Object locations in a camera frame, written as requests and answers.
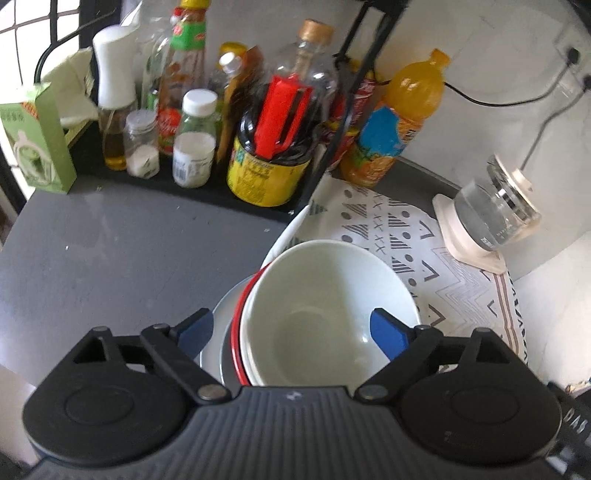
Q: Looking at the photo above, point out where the white bakery print plate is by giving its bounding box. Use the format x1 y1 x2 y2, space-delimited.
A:
195 277 252 383

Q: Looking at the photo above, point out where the red rimmed plate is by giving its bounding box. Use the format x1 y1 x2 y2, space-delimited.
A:
229 266 267 386

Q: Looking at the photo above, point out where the large white bowl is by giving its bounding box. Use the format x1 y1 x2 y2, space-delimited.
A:
239 240 420 391

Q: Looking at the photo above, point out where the patterned table cloth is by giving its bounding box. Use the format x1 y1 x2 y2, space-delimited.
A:
260 173 529 370

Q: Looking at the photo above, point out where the glass electric kettle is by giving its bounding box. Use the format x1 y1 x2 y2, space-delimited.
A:
454 155 542 252

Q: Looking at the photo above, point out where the white lid seasoning jar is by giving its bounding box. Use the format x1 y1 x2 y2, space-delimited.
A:
172 89 217 189

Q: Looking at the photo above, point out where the dark soy sauce bottle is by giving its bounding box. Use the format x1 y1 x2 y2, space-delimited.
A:
226 19 338 208

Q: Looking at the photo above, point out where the small glass spice jar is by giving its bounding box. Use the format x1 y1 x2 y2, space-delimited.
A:
124 109 159 179

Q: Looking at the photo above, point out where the green tissue box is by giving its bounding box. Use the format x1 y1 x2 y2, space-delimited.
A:
0 45 100 195

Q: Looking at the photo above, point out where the orange juice bottle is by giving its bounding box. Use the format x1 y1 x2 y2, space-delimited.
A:
341 49 451 188

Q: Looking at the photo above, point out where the red cola bottle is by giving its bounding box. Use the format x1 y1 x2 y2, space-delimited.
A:
320 59 378 173

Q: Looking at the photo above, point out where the red label sauce bottle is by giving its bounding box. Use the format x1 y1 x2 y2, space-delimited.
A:
157 0 211 156

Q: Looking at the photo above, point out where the amber vinegar bottle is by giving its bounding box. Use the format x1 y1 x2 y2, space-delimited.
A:
208 41 263 176

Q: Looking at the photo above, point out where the white cap oil bottle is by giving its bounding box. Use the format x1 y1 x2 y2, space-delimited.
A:
93 25 137 171

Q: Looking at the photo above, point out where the black wire rack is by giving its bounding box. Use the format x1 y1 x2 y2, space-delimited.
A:
286 0 409 220

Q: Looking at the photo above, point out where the black power cable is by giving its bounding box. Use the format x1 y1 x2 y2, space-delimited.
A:
443 45 591 172

